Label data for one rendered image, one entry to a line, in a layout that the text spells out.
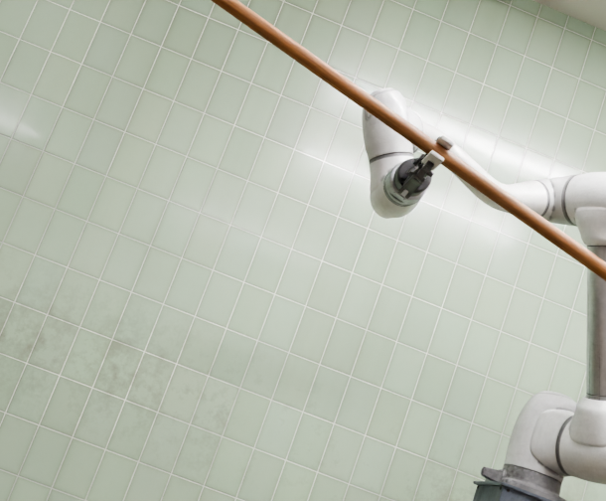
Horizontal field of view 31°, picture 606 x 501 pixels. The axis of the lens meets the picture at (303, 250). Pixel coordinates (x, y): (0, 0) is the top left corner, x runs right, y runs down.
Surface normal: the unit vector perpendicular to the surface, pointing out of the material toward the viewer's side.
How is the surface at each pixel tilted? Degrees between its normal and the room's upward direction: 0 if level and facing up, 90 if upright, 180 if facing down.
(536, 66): 90
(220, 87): 90
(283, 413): 90
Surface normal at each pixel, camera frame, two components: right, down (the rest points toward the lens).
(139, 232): 0.17, -0.20
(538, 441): -0.66, -0.27
